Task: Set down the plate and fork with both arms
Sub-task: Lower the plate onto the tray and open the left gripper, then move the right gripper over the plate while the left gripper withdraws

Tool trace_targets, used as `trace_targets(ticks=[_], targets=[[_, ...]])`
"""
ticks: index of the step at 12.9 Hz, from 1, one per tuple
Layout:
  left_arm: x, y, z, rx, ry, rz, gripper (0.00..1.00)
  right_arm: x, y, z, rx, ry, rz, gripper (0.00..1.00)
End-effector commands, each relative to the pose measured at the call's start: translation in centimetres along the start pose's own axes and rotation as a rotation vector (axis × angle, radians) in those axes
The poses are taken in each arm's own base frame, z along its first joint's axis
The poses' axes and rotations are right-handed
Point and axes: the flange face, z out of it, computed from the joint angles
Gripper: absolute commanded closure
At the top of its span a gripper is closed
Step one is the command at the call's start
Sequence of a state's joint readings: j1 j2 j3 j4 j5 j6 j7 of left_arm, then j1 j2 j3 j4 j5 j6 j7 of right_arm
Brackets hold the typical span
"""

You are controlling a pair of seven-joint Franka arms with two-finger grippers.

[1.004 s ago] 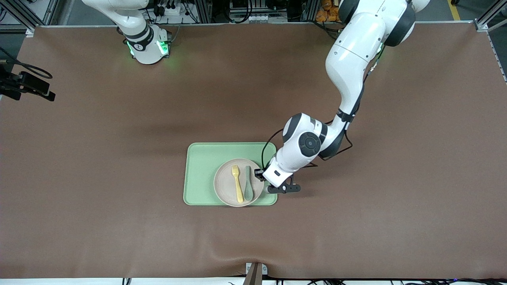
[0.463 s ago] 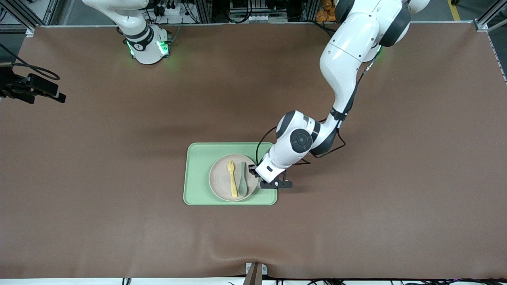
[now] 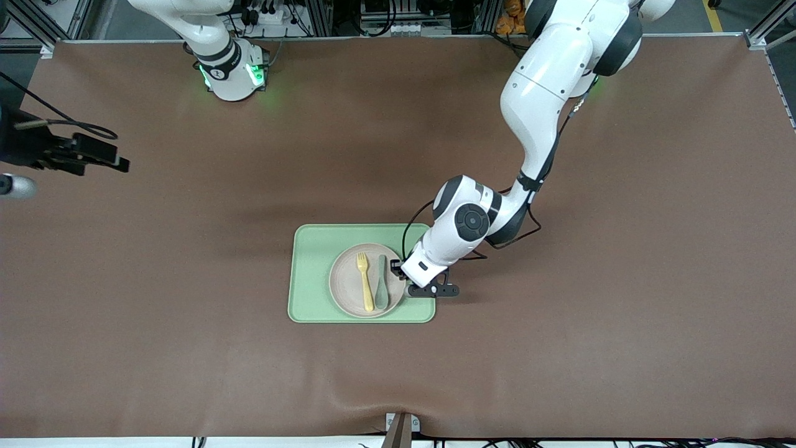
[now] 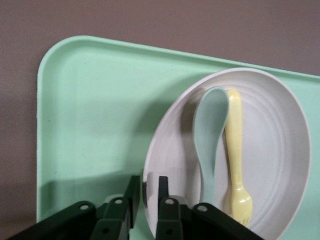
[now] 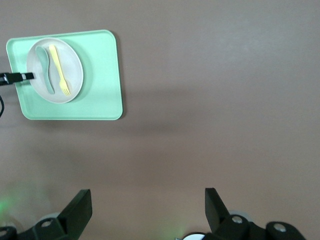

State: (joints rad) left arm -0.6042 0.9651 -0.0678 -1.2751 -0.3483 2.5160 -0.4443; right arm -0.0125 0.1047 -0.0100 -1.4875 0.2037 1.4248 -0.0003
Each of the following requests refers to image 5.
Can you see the brown table mat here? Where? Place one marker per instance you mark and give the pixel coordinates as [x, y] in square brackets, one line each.
[200, 100]

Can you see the yellow plastic fork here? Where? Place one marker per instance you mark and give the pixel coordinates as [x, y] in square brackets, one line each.
[58, 67]

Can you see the teal plastic spoon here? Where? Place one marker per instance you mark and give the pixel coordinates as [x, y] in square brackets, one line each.
[45, 65]

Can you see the white round plate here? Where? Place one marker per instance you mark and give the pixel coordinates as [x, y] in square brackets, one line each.
[72, 67]

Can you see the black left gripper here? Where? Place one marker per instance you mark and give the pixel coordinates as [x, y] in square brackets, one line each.
[3, 78]

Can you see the light green rectangular tray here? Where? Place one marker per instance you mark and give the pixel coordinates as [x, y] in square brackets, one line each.
[105, 82]

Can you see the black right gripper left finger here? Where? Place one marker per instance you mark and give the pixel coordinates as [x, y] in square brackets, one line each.
[70, 220]

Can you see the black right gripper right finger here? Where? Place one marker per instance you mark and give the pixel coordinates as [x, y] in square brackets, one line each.
[225, 225]

